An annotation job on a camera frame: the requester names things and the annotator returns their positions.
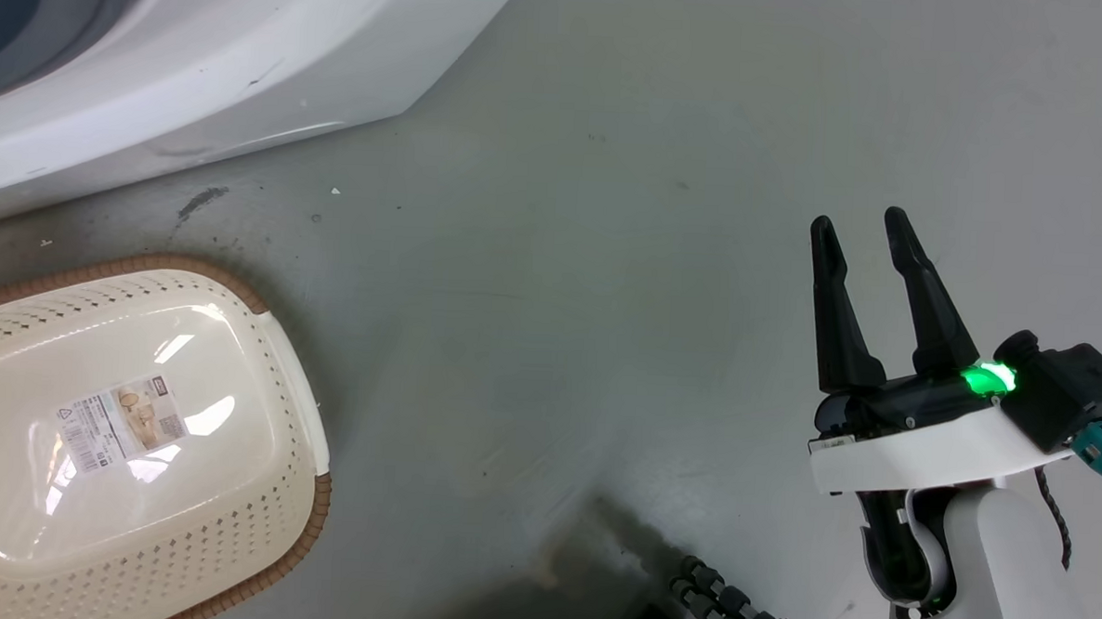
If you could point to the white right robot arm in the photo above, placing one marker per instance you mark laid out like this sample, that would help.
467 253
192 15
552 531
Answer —
986 580

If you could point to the white paper basket label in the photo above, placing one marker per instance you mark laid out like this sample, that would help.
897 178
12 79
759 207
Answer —
121 422

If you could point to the white washing machine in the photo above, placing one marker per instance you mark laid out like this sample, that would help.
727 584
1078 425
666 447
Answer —
245 64

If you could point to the cream perforated laundry basket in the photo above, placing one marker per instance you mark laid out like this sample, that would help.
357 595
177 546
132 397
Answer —
134 477

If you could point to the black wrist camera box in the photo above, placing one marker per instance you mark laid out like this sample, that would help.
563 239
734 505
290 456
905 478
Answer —
1064 388

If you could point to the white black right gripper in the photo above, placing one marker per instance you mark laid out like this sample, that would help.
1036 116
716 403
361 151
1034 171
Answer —
917 437

